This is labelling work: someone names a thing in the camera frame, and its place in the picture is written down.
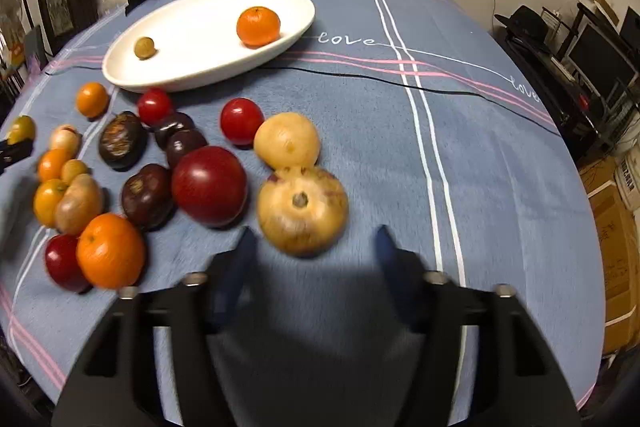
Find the black desk rack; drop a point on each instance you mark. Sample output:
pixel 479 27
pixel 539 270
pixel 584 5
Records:
pixel 565 102

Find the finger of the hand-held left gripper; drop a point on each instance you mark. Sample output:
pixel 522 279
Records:
pixel 15 153

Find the black hat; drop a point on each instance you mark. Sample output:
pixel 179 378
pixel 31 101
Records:
pixel 525 22

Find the blue striped tablecloth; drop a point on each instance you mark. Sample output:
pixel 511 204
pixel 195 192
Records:
pixel 380 147

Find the green yellow tangerine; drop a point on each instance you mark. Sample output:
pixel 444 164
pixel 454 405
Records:
pixel 22 128

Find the small orange tangerine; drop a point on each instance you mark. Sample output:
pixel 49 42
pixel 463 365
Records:
pixel 92 99
pixel 51 163

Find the dark purple mangosteen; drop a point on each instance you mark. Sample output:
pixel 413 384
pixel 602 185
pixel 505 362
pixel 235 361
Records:
pixel 148 196
pixel 122 140

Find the tan speckled pear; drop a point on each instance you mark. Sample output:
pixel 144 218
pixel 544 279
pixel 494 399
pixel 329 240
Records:
pixel 79 204

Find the large dark red apple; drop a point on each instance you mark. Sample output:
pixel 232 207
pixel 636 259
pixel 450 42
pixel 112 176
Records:
pixel 209 185

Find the black computer monitor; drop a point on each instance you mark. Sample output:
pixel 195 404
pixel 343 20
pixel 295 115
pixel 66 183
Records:
pixel 597 54

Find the red tomato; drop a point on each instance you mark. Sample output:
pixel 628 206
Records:
pixel 154 106
pixel 242 121

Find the pale yellow round pear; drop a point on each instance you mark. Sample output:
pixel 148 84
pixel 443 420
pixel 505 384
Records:
pixel 287 141

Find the cardboard box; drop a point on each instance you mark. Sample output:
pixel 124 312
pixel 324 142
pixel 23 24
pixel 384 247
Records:
pixel 615 257

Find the large tan pomegranate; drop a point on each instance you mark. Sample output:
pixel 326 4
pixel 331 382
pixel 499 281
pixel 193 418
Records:
pixel 302 211

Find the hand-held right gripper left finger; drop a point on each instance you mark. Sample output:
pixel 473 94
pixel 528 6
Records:
pixel 240 269

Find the small tan longan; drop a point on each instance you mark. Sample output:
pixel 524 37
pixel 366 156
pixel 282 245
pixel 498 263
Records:
pixel 75 168
pixel 145 48

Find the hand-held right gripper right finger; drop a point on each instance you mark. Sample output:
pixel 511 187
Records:
pixel 391 259

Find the white oval plate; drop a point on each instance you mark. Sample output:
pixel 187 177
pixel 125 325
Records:
pixel 200 37

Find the small pinkish tan fruit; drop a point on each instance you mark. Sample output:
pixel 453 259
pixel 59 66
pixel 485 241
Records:
pixel 65 139

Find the dark purple plum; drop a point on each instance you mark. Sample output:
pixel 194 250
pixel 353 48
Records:
pixel 186 147
pixel 173 124

